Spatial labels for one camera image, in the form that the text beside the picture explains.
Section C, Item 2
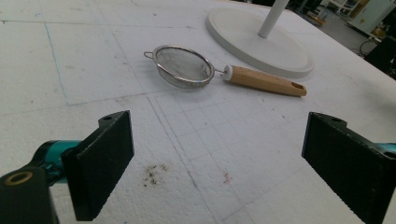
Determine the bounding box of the black cable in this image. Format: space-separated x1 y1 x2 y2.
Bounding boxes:
359 38 379 58

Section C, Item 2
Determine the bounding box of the white cabinet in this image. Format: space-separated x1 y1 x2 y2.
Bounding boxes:
346 0 396 35

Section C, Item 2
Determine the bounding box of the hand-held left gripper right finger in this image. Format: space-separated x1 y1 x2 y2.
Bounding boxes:
301 111 396 224

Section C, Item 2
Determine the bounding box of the black equipment case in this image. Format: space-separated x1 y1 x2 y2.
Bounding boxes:
364 35 396 80

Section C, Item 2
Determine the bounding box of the white round stand base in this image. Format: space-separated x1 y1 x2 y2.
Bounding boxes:
205 0 316 79

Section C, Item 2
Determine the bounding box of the metal mesh strainer wooden handle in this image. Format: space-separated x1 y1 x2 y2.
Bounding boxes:
143 44 308 97

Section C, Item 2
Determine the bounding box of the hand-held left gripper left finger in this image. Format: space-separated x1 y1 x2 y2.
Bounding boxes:
61 109 135 222

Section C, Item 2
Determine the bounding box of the yellow floor item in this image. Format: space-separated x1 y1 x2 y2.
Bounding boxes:
305 11 329 28

